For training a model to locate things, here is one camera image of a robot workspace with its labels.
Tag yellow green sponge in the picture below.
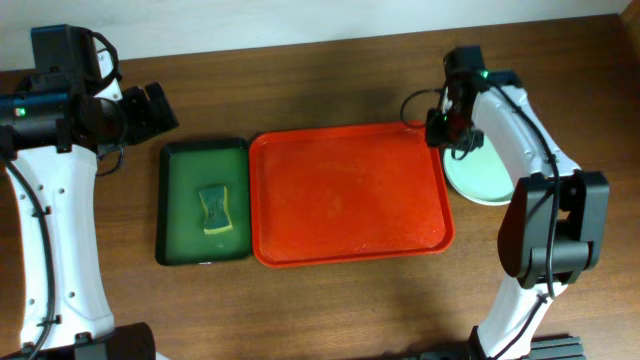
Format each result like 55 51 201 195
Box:
199 185 233 235

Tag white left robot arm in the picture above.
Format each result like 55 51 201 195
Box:
1 83 178 359

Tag red plastic tray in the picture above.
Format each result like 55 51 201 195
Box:
249 122 455 268

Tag dark green tray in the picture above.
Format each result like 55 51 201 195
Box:
155 138 252 266

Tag light green plate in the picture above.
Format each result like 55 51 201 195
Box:
442 141 514 200

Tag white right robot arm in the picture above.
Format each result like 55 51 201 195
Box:
426 66 610 359

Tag light blue plate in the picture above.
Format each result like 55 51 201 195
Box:
450 185 511 207

